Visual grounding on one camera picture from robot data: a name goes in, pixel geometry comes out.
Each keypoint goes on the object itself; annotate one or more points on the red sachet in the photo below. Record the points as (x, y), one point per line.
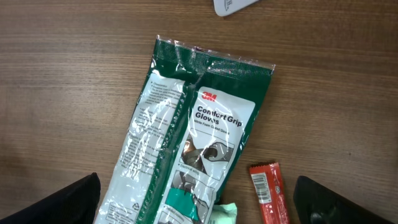
(268, 183)

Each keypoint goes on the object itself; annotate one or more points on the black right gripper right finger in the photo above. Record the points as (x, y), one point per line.
(316, 204)

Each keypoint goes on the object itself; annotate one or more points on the green glove package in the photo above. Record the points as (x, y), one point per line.
(190, 125)

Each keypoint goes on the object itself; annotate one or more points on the white barcode scanner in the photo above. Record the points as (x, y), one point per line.
(227, 7)

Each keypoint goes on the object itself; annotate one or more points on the light green sachet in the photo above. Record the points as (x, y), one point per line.
(224, 214)

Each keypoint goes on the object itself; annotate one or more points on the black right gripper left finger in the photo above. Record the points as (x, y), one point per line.
(74, 204)

